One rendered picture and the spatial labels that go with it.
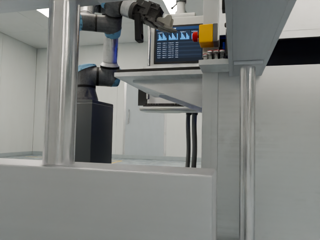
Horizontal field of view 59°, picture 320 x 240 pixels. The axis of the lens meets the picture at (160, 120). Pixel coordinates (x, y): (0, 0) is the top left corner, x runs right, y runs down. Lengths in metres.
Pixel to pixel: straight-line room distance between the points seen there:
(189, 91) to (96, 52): 6.68
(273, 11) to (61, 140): 0.46
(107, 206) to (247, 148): 0.62
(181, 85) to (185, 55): 1.01
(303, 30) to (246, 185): 0.64
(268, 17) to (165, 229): 0.46
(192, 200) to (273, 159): 0.82
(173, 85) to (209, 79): 0.20
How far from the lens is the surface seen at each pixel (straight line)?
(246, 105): 0.96
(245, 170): 0.96
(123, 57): 7.53
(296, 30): 1.26
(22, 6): 0.65
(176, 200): 0.39
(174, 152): 6.88
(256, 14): 0.63
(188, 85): 1.31
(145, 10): 1.24
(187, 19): 2.40
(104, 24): 1.35
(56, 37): 0.50
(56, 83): 0.48
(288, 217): 1.23
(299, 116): 1.20
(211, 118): 1.18
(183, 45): 2.33
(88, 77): 1.75
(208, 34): 1.15
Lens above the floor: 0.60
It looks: 3 degrees up
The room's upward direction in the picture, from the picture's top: 1 degrees clockwise
